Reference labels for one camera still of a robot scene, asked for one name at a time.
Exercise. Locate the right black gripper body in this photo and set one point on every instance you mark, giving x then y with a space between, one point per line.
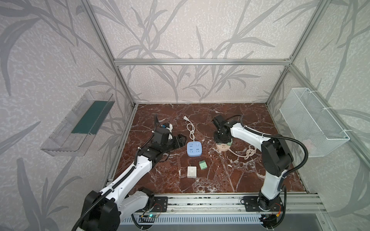
221 137

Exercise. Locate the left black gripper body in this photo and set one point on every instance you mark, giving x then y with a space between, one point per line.
175 140

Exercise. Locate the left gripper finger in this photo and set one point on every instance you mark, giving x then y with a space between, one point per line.
177 145
180 138

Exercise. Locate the pink round power strip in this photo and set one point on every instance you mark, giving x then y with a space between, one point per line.
223 147

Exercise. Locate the blue square power strip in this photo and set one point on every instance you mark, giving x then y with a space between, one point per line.
194 149

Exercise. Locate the white plug adapter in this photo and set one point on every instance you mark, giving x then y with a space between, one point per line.
192 172

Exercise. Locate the light green plug adapter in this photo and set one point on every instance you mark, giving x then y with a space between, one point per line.
203 165

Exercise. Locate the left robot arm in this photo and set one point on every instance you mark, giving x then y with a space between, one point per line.
106 209

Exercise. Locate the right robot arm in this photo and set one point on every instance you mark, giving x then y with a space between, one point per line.
276 155

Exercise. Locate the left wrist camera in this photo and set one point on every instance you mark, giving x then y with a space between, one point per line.
167 127

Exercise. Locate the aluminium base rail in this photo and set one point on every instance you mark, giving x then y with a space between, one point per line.
237 203

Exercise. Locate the white wire mesh basket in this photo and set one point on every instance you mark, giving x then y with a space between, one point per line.
312 123

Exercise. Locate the clear plastic wall bin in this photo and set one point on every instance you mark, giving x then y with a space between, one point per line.
75 134

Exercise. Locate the aluminium frame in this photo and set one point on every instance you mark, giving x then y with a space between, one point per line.
331 57

